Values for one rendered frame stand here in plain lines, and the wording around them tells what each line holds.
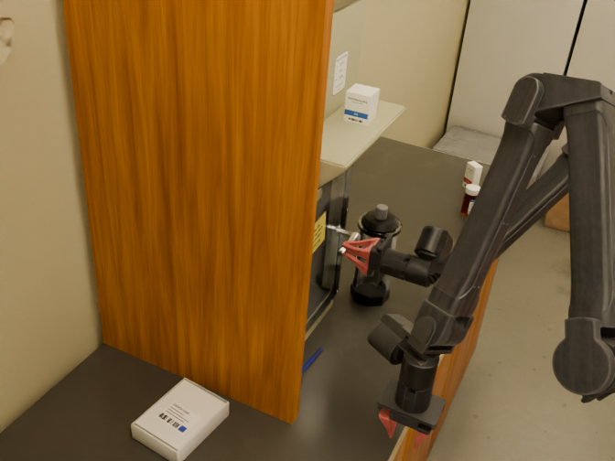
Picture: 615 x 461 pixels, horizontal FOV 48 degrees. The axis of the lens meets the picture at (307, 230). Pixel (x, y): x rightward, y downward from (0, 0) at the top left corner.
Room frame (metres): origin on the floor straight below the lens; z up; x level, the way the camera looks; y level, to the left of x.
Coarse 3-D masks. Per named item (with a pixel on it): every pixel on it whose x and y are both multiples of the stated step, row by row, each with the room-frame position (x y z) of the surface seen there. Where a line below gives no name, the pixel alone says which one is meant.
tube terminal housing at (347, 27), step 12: (360, 0) 1.36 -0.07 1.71; (336, 12) 1.26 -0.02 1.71; (348, 12) 1.31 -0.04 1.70; (360, 12) 1.37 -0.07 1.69; (336, 24) 1.26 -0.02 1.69; (348, 24) 1.32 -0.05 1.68; (360, 24) 1.37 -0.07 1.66; (336, 36) 1.27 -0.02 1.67; (348, 36) 1.32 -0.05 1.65; (360, 36) 1.38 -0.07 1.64; (336, 48) 1.27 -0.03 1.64; (348, 48) 1.33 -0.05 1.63; (360, 48) 1.39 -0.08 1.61; (348, 60) 1.33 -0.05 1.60; (348, 72) 1.34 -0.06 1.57; (348, 84) 1.34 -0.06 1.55; (336, 96) 1.29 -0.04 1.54; (336, 108) 1.30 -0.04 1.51; (324, 120) 1.25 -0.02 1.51; (324, 312) 1.34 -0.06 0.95
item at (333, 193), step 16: (320, 192) 1.23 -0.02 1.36; (336, 192) 1.30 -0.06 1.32; (320, 208) 1.23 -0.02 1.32; (336, 208) 1.31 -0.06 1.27; (336, 224) 1.32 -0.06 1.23; (336, 240) 1.33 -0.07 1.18; (320, 256) 1.26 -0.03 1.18; (336, 256) 1.34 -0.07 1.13; (320, 272) 1.26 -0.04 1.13; (336, 272) 1.35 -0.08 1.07; (320, 288) 1.27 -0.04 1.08; (336, 288) 1.36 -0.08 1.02; (320, 304) 1.28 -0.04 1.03
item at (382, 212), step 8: (376, 208) 1.44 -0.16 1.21; (384, 208) 1.44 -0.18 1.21; (368, 216) 1.45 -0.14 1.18; (376, 216) 1.44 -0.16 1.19; (384, 216) 1.44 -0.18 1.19; (392, 216) 1.45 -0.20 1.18; (368, 224) 1.42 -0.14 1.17; (376, 224) 1.41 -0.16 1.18; (384, 224) 1.41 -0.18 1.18; (392, 224) 1.42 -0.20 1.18
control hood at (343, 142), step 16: (336, 112) 1.29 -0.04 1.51; (384, 112) 1.31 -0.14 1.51; (400, 112) 1.31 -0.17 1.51; (336, 128) 1.21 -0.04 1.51; (352, 128) 1.21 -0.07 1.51; (368, 128) 1.22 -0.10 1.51; (384, 128) 1.23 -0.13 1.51; (336, 144) 1.14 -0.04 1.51; (352, 144) 1.14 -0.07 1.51; (368, 144) 1.16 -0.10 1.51; (320, 160) 1.07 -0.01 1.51; (336, 160) 1.07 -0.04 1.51; (352, 160) 1.08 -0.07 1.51; (320, 176) 1.07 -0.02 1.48; (336, 176) 1.06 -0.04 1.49
